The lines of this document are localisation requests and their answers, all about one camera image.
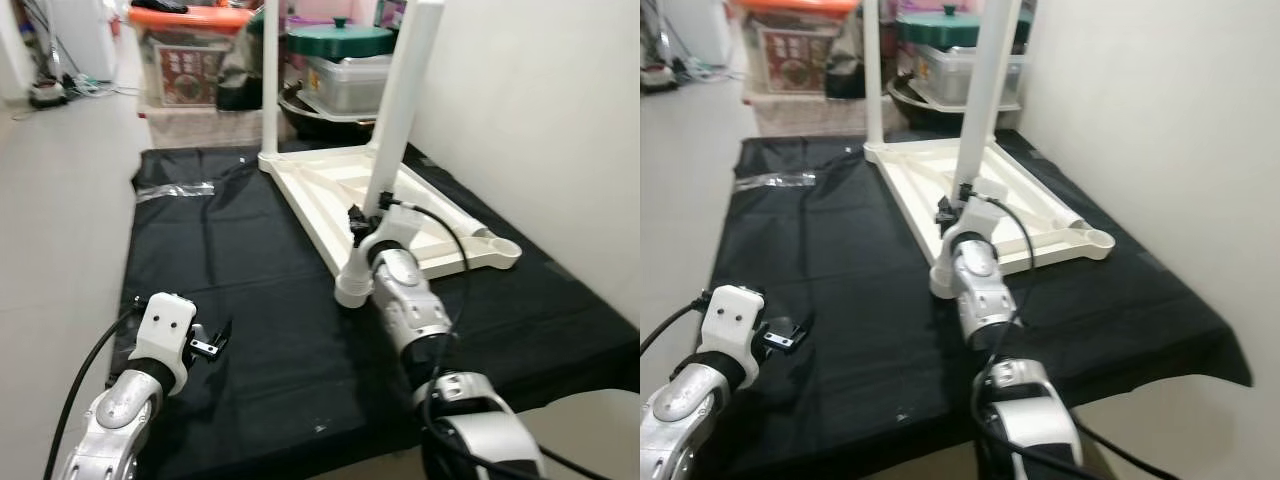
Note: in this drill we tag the white plastic table top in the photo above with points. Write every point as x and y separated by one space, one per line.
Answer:
320 190
920 185

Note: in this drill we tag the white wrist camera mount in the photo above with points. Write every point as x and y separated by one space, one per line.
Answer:
732 325
968 228
165 335
390 235

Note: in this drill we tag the clear plastic storage container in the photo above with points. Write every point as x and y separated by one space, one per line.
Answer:
350 85
950 75

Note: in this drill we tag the white refrigerator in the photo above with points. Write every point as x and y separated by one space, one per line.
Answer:
80 35
700 30

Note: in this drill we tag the black tablecloth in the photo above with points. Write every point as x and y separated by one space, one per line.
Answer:
280 360
860 360

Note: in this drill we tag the beige cloth covered stand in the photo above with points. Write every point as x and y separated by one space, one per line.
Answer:
810 115
200 128

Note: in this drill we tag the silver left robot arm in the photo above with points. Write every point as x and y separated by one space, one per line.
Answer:
690 410
115 420

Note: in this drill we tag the black glossy bag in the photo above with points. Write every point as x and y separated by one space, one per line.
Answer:
848 60
240 70

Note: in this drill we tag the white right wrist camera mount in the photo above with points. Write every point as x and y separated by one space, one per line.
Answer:
390 235
968 228

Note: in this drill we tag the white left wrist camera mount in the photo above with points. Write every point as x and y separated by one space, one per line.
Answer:
732 325
165 335

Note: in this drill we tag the black round wok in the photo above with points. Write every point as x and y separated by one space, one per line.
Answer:
310 122
920 112

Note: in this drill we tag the dark green pot lid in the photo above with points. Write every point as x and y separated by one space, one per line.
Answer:
340 40
945 28

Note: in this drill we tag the red printed carton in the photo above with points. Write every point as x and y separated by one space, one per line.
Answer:
797 62
188 75

